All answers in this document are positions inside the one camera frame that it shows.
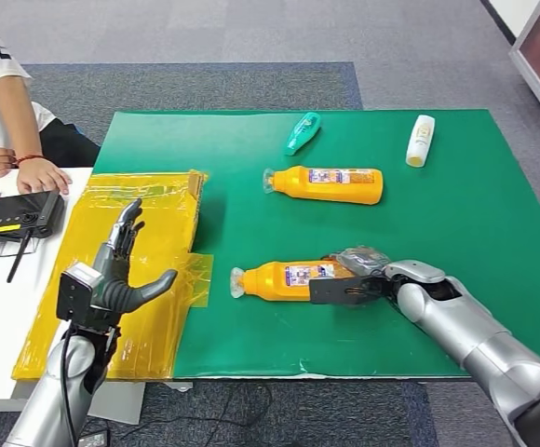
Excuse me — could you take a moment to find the yellow taped cardboard sheet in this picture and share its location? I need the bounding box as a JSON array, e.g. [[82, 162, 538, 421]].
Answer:
[[11, 169, 215, 382]]

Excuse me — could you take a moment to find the white plastic bottle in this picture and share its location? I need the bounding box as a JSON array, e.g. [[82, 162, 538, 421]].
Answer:
[[405, 115, 436, 169]]

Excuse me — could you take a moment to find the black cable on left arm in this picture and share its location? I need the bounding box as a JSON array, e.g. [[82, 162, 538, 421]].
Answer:
[[59, 319, 81, 447]]

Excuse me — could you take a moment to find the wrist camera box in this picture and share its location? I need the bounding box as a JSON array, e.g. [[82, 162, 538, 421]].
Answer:
[[56, 262, 104, 323], [310, 273, 394, 308]]

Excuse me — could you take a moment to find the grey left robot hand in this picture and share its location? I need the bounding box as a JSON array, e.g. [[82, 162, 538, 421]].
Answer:
[[88, 198, 178, 328]]

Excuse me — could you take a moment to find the teal plastic bottle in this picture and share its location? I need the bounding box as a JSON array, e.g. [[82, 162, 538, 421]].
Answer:
[[283, 112, 322, 156]]

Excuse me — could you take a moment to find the black router with antennas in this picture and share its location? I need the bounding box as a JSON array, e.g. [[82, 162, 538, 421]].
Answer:
[[0, 189, 67, 285]]

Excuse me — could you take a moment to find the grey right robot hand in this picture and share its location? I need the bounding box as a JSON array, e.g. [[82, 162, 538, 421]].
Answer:
[[323, 246, 394, 280]]

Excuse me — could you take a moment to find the person's left hand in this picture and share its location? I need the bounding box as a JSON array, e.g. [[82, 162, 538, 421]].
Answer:
[[15, 158, 73, 196]]

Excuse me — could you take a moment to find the clear acrylic stand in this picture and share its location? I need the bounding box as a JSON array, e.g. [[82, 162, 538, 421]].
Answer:
[[0, 237, 40, 259]]

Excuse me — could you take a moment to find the black floor cable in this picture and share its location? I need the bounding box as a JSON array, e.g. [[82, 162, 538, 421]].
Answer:
[[111, 381, 276, 447]]

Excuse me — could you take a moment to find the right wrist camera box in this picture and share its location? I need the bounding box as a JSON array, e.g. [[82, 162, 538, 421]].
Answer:
[[310, 273, 394, 308]]

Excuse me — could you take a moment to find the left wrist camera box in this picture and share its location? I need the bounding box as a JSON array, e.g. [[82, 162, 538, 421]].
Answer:
[[56, 262, 104, 323]]

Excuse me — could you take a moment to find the orange bottle with clear cap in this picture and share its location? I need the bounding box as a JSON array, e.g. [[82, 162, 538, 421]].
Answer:
[[262, 165, 384, 206], [230, 259, 356, 304]]

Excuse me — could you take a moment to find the grey power adapter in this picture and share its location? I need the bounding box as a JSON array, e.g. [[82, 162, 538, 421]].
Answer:
[[77, 428, 110, 447]]

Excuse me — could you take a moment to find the clear plastic wrap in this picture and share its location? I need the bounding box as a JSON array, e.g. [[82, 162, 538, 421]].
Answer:
[[335, 246, 392, 277]]

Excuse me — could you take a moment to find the green table mat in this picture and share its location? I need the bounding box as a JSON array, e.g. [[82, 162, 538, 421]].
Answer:
[[92, 109, 540, 381]]

